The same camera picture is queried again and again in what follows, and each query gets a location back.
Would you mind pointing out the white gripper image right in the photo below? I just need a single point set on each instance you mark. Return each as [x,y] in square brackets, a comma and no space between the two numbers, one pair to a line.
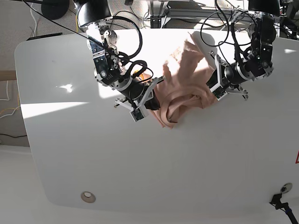
[219,79]

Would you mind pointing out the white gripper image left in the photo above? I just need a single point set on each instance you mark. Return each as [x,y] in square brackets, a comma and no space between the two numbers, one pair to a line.
[137,93]

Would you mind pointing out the salmon pink T-shirt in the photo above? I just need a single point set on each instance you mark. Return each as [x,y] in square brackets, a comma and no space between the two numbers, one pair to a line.
[187,68]

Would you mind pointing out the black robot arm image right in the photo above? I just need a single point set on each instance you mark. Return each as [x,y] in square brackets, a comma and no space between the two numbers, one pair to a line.
[253,63]

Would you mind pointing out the red warning triangle sticker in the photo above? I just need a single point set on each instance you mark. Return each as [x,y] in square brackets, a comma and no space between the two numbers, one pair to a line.
[297,159]

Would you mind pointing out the round metal table grommet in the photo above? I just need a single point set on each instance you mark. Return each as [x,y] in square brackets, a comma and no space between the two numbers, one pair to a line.
[286,188]

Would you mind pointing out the round black stand base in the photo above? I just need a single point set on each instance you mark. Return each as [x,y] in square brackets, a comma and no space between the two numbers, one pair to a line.
[54,9]

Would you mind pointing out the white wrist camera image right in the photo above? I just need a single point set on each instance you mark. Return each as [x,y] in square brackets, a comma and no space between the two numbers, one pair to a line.
[220,93]

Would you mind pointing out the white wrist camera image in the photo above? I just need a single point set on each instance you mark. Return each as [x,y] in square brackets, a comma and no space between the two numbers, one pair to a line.
[139,113]
[220,93]

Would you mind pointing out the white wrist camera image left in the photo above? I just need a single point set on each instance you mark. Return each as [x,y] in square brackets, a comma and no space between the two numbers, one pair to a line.
[139,113]

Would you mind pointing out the aluminium frame rail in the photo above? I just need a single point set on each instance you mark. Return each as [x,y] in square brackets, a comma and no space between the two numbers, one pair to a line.
[162,11]

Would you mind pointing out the black clamp with blue cable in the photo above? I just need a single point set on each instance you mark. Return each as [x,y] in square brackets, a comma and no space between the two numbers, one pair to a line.
[276,202]

